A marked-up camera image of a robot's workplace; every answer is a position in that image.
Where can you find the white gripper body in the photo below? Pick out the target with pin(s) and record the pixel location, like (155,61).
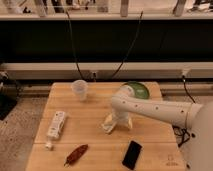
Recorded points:
(121,117)

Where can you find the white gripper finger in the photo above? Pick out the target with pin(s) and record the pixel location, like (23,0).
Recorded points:
(129,124)
(111,119)

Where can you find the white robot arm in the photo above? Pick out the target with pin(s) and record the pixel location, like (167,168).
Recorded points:
(198,118)

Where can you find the green bowl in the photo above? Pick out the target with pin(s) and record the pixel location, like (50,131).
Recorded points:
(137,90)

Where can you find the black smartphone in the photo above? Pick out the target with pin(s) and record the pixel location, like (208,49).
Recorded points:
(131,155)

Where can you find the wooden table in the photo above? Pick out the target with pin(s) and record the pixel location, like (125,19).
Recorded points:
(105,151)

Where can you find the brown red pepper object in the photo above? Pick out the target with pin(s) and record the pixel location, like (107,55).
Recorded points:
(76,154)

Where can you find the white power strip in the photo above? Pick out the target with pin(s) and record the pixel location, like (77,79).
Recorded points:
(55,128)

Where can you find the black object at left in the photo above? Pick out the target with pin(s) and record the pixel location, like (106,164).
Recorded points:
(7,103)

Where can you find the black cable bundle floor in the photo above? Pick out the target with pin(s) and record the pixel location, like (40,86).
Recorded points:
(182,133)

